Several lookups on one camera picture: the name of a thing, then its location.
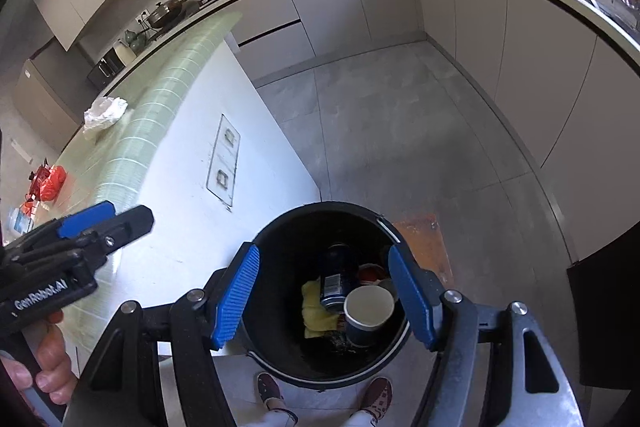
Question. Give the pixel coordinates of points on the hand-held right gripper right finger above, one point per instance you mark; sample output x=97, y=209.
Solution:
x=410, y=297

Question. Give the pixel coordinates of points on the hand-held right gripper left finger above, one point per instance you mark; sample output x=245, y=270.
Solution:
x=235, y=297

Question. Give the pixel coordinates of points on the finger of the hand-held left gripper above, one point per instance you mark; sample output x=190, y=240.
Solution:
x=125, y=227
x=85, y=219

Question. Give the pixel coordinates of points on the blue white paper cup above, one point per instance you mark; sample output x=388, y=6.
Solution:
x=369, y=307

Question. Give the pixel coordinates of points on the red paper cup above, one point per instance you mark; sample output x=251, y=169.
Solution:
x=372, y=274

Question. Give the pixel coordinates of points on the black trash bin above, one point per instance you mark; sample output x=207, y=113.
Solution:
x=280, y=307

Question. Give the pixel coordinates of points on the blue drink can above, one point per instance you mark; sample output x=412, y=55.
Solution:
x=336, y=279

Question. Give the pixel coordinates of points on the yellow cloth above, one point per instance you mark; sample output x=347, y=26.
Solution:
x=317, y=312

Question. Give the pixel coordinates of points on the person's left hand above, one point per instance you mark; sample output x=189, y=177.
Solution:
x=52, y=357

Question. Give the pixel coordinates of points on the red packet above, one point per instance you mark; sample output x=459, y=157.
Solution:
x=50, y=182

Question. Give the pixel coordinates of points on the orange floor mat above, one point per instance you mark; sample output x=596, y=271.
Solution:
x=425, y=247

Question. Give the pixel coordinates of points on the blue white packet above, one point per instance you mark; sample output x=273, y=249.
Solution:
x=22, y=217

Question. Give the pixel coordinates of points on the white kitchen island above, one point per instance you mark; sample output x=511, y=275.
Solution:
x=190, y=167

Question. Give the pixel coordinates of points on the person's left shoe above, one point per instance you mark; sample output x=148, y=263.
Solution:
x=270, y=389

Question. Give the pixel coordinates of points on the person's shoe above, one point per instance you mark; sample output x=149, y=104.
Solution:
x=376, y=396
x=270, y=389

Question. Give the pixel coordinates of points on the person's right shoe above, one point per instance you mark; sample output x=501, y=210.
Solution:
x=376, y=396

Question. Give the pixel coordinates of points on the crumpled white plastic bag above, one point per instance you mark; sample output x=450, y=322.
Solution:
x=106, y=111

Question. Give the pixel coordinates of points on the socket panel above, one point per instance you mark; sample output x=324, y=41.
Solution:
x=223, y=162

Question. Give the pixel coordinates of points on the grey refrigerator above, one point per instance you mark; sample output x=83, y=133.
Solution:
x=45, y=92

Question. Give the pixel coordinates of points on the black microwave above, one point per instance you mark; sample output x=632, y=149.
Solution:
x=106, y=69

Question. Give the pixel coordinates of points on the white jar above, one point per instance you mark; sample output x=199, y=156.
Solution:
x=122, y=52

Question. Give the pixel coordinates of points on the pot with lid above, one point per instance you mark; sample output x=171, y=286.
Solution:
x=164, y=13

